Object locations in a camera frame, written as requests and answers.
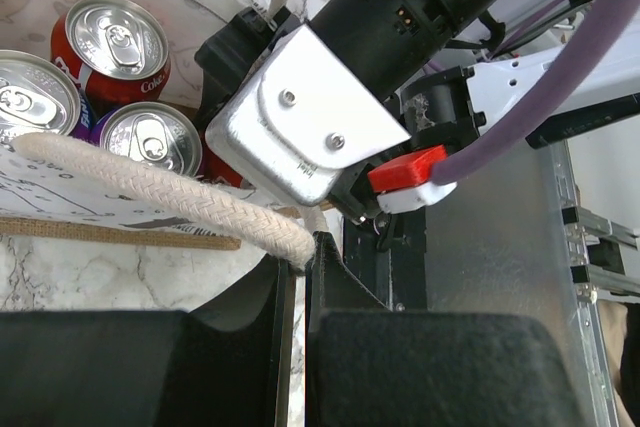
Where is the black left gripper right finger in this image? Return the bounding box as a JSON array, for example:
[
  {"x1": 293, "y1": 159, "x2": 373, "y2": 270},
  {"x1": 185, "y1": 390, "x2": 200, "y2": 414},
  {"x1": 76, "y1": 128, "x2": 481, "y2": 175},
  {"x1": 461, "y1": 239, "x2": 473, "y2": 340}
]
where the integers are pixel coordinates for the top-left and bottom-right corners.
[{"x1": 305, "y1": 232, "x2": 585, "y2": 426}]

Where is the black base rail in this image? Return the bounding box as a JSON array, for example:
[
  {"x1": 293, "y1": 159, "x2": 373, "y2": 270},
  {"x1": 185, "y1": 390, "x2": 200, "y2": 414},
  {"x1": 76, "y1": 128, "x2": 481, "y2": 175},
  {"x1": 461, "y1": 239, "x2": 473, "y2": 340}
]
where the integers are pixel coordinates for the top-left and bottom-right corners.
[{"x1": 342, "y1": 210, "x2": 427, "y2": 311}]

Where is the aluminium frame rail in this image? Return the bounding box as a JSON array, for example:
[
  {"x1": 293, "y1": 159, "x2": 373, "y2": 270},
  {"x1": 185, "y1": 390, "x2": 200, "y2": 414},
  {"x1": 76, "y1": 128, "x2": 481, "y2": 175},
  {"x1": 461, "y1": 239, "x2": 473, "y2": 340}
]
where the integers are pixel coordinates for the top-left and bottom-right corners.
[{"x1": 543, "y1": 143, "x2": 639, "y2": 426}]

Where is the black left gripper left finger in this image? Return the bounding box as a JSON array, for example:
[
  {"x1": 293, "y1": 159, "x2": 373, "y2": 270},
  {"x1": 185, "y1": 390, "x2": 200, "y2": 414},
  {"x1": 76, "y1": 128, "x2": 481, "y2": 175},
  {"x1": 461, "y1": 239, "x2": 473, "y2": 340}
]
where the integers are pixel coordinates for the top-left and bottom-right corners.
[{"x1": 1, "y1": 256, "x2": 296, "y2": 426}]

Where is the purple soda can carried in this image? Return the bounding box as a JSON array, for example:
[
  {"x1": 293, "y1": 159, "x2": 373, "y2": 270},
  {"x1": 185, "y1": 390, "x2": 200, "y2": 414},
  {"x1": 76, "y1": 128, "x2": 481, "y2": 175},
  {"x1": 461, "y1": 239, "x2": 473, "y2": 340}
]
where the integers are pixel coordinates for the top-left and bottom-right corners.
[{"x1": 1, "y1": 50, "x2": 81, "y2": 145}]

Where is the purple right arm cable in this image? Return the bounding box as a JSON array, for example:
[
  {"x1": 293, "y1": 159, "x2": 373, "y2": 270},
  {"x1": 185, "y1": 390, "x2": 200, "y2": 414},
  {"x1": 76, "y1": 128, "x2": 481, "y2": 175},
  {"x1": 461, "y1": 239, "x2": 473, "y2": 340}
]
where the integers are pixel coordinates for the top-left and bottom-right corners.
[{"x1": 424, "y1": 0, "x2": 640, "y2": 186}]

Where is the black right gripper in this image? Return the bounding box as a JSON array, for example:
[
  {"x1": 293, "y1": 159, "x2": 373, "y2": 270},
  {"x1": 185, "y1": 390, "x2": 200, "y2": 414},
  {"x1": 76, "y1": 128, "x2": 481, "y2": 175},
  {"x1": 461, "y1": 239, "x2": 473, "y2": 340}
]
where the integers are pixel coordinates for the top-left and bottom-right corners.
[{"x1": 310, "y1": 0, "x2": 496, "y2": 101}]

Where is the red cola can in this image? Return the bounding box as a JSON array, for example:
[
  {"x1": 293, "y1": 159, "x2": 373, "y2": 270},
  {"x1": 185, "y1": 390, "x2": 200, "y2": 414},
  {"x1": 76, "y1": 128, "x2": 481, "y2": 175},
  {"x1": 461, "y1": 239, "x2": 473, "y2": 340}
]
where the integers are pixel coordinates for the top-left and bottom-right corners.
[
  {"x1": 50, "y1": 0, "x2": 171, "y2": 111},
  {"x1": 199, "y1": 132, "x2": 252, "y2": 189}
]

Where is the purple soda can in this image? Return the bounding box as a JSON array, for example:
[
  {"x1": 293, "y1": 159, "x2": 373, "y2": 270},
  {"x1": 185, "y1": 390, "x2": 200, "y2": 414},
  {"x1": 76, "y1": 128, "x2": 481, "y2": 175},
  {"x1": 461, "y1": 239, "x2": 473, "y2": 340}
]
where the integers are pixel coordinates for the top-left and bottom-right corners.
[{"x1": 90, "y1": 101, "x2": 203, "y2": 177}]

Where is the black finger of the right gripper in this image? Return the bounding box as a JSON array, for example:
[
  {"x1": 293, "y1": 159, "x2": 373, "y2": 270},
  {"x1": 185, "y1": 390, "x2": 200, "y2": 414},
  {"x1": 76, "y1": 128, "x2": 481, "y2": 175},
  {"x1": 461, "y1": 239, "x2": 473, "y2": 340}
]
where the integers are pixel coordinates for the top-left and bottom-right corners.
[{"x1": 193, "y1": 7, "x2": 301, "y2": 130}]

